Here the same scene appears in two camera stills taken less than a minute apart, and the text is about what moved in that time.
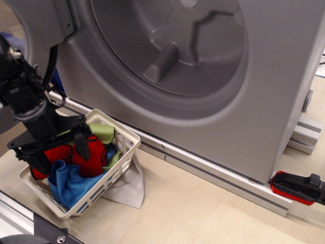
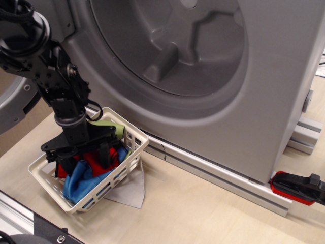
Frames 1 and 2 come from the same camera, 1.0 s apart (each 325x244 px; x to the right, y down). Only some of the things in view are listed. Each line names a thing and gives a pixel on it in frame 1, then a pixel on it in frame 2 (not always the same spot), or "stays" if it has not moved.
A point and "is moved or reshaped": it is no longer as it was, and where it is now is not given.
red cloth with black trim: (93, 167) is moved or reshaped
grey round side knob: (307, 101) stays
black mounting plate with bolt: (55, 234) stays
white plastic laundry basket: (128, 142) to (41, 170)
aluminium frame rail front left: (15, 219) stays
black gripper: (48, 127) to (78, 133)
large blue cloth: (69, 186) stays
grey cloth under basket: (129, 189) stays
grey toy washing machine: (223, 84) stays
